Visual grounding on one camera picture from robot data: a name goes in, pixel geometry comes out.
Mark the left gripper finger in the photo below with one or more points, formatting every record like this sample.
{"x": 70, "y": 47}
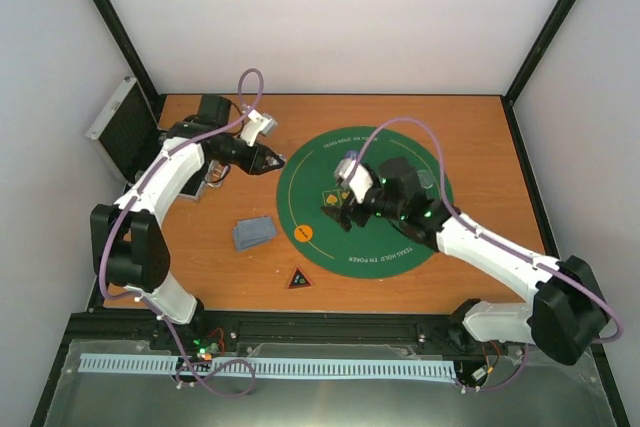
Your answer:
{"x": 270, "y": 157}
{"x": 270, "y": 165}

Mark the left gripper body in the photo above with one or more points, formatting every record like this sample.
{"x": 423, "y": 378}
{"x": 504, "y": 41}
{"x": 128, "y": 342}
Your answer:
{"x": 254, "y": 163}

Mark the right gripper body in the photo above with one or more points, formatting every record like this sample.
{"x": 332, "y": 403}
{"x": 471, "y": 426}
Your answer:
{"x": 360, "y": 218}

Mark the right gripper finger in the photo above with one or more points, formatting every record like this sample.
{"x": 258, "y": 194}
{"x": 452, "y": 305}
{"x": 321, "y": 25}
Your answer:
{"x": 337, "y": 209}
{"x": 344, "y": 221}

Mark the orange small blind button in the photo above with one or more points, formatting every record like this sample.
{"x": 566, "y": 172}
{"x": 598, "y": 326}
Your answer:
{"x": 303, "y": 233}

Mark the blue playing card deck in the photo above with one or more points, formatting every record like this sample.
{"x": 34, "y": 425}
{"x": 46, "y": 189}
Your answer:
{"x": 248, "y": 233}

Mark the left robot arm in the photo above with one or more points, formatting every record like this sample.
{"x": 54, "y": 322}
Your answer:
{"x": 128, "y": 245}

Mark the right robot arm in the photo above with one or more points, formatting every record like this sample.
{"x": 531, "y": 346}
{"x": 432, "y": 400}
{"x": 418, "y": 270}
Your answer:
{"x": 561, "y": 309}

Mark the round green poker mat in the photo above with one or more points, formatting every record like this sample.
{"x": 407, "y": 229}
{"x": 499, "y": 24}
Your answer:
{"x": 306, "y": 183}

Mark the red black triangular all-in marker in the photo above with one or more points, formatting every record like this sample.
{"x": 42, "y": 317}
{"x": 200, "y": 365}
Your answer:
{"x": 298, "y": 280}

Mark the aluminium poker chip case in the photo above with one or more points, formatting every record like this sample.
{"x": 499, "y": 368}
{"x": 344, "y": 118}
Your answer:
{"x": 127, "y": 135}

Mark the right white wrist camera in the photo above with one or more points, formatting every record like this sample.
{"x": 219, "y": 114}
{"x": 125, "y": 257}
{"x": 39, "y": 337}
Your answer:
{"x": 353, "y": 176}

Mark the left black frame post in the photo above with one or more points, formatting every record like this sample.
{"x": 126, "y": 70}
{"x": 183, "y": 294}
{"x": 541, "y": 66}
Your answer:
{"x": 120, "y": 35}

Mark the black frame post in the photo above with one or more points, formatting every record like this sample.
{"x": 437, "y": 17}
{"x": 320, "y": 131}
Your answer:
{"x": 545, "y": 37}
{"x": 120, "y": 35}

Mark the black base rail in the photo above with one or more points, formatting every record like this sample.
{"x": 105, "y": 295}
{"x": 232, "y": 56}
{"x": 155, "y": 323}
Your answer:
{"x": 427, "y": 334}

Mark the light blue cable duct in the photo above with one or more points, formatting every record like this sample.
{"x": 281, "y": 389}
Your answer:
{"x": 280, "y": 368}

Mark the right black frame post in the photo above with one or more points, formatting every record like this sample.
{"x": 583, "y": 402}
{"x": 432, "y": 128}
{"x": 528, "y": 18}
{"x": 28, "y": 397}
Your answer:
{"x": 545, "y": 37}

